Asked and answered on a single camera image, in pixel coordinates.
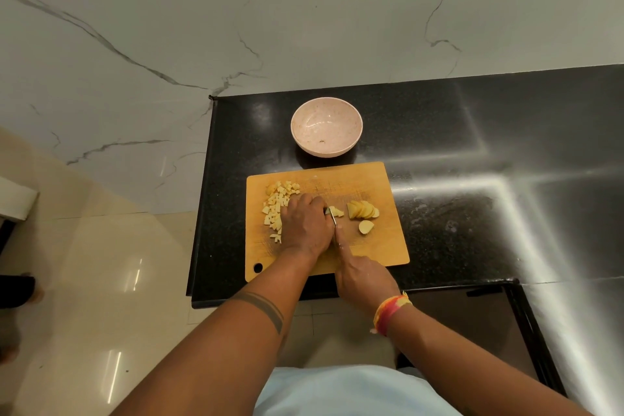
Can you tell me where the person's left hand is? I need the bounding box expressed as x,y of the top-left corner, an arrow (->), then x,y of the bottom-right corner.
279,193 -> 337,261

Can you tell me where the person's right hand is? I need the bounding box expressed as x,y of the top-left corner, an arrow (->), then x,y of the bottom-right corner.
333,227 -> 402,317

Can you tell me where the pile of diced potato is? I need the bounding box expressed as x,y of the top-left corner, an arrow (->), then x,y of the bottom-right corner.
261,180 -> 302,244

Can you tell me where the yellow potato half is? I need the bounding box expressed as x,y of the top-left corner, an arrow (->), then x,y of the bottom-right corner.
346,200 -> 376,220

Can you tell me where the pink speckled bowl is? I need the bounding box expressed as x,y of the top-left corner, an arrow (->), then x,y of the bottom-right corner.
290,97 -> 364,158

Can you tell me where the person's left forearm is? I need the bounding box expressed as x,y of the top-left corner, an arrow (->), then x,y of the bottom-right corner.
109,250 -> 313,416

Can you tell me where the person's right forearm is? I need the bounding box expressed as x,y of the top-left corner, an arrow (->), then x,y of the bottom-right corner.
387,305 -> 593,416

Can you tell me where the wooden cutting board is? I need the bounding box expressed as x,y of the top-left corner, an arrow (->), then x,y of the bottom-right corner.
244,161 -> 411,283

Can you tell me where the red orange thread bracelet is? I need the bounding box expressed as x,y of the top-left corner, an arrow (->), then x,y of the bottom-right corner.
369,291 -> 413,337

